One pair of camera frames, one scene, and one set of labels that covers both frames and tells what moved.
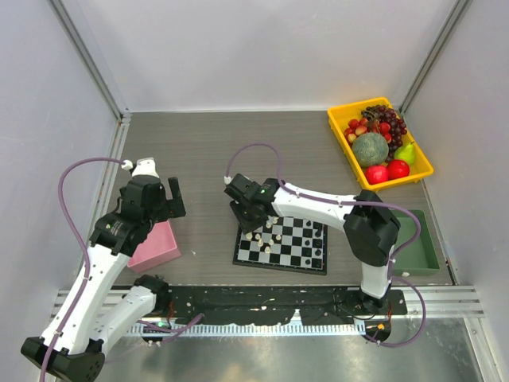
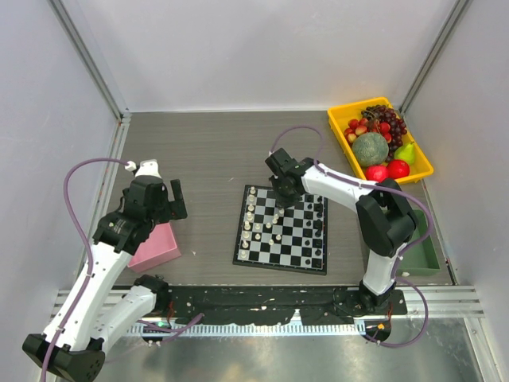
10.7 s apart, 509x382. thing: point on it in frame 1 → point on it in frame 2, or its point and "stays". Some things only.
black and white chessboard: (284, 243) stays
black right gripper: (246, 226) → (285, 202)
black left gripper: (172, 208) stays
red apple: (398, 169) stays
